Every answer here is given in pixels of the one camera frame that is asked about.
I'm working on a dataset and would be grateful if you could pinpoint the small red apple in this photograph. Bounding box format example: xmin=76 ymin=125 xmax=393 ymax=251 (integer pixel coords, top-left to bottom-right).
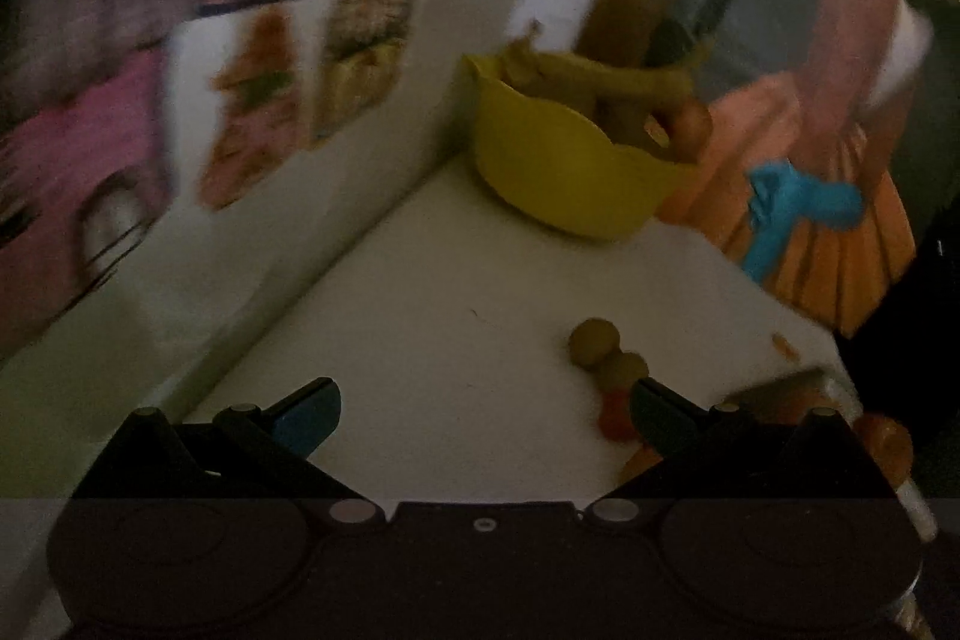
xmin=597 ymin=388 xmax=640 ymax=443

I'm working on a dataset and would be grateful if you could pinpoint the brown kiwi middle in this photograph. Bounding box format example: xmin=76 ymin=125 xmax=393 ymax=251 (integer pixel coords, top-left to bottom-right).
xmin=594 ymin=351 xmax=649 ymax=393

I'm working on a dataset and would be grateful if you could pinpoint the brown kiwi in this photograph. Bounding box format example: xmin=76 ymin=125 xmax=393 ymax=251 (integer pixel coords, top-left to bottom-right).
xmin=594 ymin=351 xmax=649 ymax=393
xmin=566 ymin=319 xmax=620 ymax=370

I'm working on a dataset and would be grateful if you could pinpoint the brown kiwi far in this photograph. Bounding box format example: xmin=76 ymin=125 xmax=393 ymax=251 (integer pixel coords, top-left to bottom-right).
xmin=566 ymin=319 xmax=620 ymax=370

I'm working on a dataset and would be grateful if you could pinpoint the metal tray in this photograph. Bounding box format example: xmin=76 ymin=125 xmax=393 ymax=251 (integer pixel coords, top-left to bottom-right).
xmin=724 ymin=367 xmax=939 ymax=542

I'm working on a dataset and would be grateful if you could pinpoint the small orange sticker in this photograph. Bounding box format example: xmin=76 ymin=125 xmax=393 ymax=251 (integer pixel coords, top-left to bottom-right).
xmin=771 ymin=333 xmax=800 ymax=362

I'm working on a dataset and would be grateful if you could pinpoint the large red apple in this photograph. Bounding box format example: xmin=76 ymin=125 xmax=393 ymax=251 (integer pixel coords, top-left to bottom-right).
xmin=853 ymin=414 xmax=914 ymax=489

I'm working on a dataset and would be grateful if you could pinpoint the yellow plastic fruit bowl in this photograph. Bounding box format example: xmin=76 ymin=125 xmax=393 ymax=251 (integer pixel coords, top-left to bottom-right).
xmin=464 ymin=55 xmax=695 ymax=242

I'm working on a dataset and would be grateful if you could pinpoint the orange fruit in bowl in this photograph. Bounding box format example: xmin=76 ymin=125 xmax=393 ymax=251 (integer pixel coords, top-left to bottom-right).
xmin=651 ymin=97 xmax=713 ymax=164

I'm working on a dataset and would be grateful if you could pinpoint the children's house drawings poster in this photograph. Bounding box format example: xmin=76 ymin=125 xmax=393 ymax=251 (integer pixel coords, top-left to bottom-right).
xmin=2 ymin=0 xmax=416 ymax=353

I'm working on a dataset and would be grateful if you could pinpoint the yellow banana in bowl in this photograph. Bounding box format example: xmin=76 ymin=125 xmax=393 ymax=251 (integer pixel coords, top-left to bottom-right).
xmin=498 ymin=21 xmax=713 ymax=107

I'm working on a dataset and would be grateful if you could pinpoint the painting of orange skirt woman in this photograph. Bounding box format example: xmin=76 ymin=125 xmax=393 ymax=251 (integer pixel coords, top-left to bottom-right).
xmin=658 ymin=0 xmax=958 ymax=336

